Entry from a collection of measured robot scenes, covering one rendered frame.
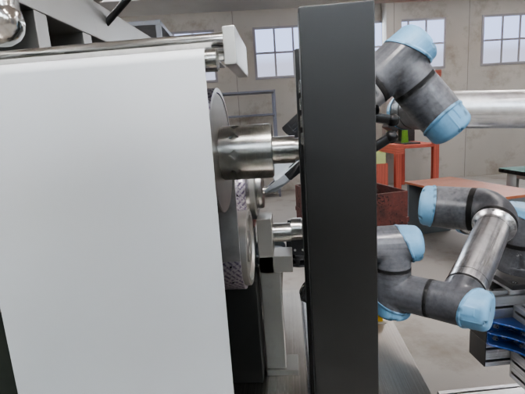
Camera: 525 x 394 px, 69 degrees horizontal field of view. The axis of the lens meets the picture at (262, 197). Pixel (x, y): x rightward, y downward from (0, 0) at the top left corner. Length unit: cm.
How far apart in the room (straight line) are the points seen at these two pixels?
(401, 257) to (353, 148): 54
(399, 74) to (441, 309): 43
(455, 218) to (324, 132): 87
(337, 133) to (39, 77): 28
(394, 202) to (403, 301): 284
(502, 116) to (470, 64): 852
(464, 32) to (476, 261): 864
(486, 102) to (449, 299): 38
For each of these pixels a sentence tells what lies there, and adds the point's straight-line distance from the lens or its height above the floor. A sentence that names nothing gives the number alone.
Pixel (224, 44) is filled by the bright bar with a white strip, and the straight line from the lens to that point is 38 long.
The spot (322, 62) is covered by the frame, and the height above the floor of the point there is 140.
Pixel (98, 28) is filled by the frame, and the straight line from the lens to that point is 98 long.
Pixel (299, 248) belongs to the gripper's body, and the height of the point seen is 112.
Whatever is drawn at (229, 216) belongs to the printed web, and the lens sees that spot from 54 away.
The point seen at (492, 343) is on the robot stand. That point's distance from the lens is 156.
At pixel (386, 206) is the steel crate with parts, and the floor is 58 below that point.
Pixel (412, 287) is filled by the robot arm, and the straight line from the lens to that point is 81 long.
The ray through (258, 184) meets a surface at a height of 126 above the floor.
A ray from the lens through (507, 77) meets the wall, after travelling 980.
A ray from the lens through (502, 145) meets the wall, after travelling 979.
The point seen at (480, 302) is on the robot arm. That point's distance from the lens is 78.
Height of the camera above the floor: 136
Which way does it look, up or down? 11 degrees down
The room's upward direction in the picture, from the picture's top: 4 degrees counter-clockwise
